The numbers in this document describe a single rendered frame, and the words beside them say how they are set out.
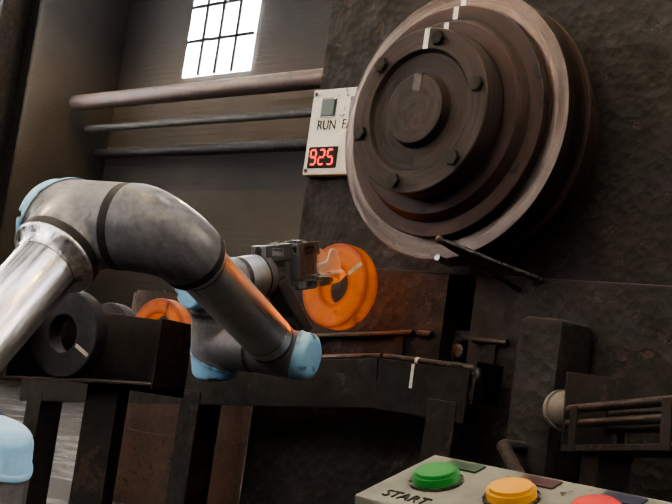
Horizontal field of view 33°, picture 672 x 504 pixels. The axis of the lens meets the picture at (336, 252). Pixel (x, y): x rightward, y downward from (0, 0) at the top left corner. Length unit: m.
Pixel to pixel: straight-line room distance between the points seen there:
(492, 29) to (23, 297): 0.90
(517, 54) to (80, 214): 0.77
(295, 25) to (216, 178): 1.81
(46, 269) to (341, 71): 1.08
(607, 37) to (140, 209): 0.91
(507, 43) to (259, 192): 9.62
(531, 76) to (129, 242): 0.73
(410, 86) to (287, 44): 9.80
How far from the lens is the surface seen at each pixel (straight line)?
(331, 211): 2.27
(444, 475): 0.94
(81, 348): 1.98
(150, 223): 1.43
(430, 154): 1.83
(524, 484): 0.91
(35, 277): 1.42
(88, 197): 1.48
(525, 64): 1.84
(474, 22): 1.92
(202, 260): 1.46
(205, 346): 1.80
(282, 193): 11.16
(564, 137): 1.79
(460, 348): 1.96
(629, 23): 1.97
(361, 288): 1.96
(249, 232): 11.40
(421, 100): 1.85
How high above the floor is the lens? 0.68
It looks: 6 degrees up
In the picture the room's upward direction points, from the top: 8 degrees clockwise
